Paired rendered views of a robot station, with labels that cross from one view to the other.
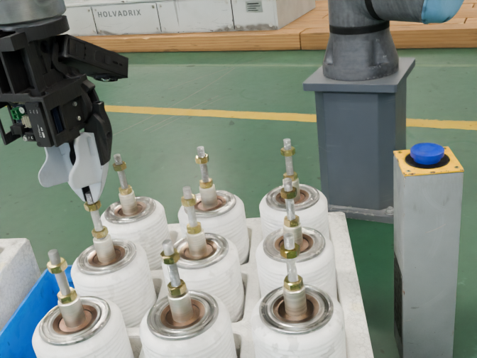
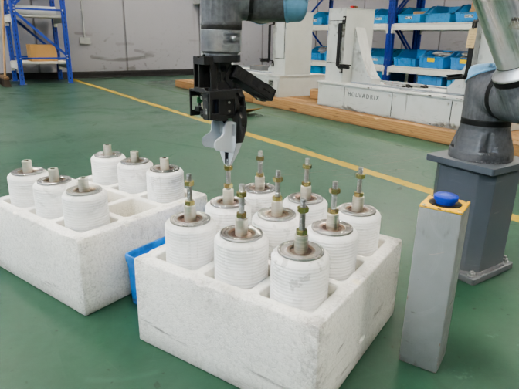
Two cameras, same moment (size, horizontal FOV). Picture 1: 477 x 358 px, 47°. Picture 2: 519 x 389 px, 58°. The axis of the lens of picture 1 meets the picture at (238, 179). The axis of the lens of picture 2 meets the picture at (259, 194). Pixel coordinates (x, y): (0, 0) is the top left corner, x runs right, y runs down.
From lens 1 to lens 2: 0.35 m
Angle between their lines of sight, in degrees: 25
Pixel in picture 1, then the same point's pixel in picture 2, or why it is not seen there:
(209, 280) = (272, 230)
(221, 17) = (440, 115)
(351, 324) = (344, 286)
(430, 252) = (430, 271)
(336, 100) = (448, 172)
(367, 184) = not seen: hidden behind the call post
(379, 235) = not seen: hidden behind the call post
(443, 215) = (442, 245)
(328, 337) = (306, 267)
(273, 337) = (276, 257)
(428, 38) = not seen: outside the picture
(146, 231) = (261, 201)
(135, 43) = (367, 120)
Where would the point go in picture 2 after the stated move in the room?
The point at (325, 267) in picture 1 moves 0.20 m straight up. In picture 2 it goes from (342, 245) to (351, 131)
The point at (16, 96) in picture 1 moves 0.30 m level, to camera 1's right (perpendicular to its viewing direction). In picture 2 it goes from (199, 89) to (361, 100)
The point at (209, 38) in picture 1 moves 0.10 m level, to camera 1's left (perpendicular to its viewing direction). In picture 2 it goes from (425, 129) to (408, 127)
